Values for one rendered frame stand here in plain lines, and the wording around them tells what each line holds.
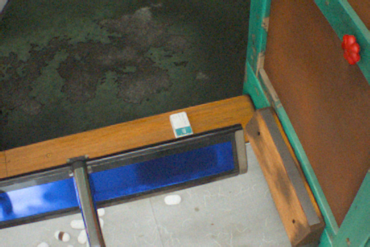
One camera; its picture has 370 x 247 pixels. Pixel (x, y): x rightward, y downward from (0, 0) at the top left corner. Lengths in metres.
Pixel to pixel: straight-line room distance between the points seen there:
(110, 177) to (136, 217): 0.37
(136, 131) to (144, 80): 1.14
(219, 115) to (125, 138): 0.21
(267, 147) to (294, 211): 0.15
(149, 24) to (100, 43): 0.26
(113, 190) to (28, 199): 0.13
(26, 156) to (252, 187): 0.50
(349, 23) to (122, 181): 0.39
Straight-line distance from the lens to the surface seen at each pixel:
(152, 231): 1.13
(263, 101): 1.21
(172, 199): 1.14
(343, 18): 0.79
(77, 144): 1.23
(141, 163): 0.78
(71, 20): 2.70
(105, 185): 0.79
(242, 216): 1.14
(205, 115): 1.25
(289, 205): 1.06
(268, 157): 1.11
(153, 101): 2.28
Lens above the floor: 1.75
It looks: 52 degrees down
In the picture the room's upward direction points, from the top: straight up
